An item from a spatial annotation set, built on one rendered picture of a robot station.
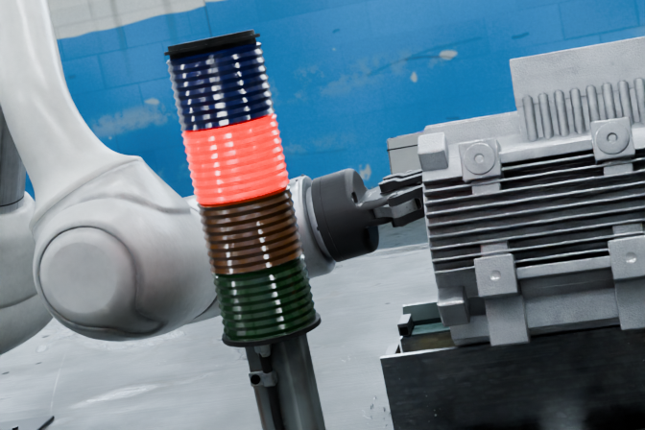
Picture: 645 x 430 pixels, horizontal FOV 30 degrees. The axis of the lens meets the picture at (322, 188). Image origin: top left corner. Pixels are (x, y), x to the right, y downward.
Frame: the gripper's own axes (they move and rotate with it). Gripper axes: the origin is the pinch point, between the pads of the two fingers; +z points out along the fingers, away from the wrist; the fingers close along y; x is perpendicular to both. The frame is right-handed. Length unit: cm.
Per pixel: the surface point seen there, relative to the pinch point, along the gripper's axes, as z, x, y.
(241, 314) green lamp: -19.5, -0.6, -30.9
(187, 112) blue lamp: -18.7, -13.3, -30.6
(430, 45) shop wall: -70, 8, 559
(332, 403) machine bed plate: -31.6, 23.1, 23.2
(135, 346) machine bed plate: -67, 19, 59
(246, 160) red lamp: -16.1, -9.5, -30.8
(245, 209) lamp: -17.1, -6.7, -31.0
